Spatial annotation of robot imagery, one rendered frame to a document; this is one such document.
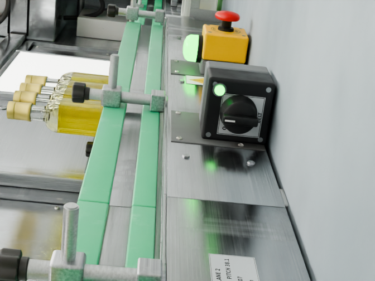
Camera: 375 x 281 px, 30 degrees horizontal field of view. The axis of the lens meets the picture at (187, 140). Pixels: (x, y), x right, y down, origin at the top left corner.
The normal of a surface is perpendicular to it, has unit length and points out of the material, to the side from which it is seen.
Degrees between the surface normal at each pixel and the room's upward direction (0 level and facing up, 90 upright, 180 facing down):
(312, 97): 0
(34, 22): 90
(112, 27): 90
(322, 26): 0
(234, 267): 90
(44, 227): 89
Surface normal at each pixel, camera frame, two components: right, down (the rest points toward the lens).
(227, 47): 0.03, 0.37
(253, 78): 0.11, -0.93
